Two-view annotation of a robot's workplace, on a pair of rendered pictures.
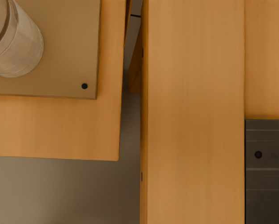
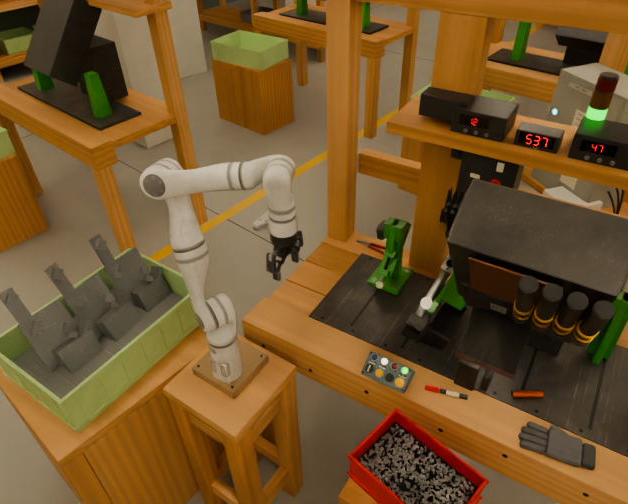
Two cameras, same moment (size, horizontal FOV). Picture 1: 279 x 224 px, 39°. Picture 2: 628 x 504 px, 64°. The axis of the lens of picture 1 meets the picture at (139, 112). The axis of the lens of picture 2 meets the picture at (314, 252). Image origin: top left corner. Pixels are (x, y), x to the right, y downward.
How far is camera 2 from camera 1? 1.38 m
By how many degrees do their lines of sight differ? 47
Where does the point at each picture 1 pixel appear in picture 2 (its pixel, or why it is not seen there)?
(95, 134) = (281, 367)
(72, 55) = (248, 354)
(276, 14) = (281, 295)
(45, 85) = (251, 367)
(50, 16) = not seen: hidden behind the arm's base
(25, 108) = (253, 385)
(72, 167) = not seen: outside the picture
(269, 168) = (329, 317)
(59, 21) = not seen: hidden behind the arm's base
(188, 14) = (262, 315)
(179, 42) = (269, 321)
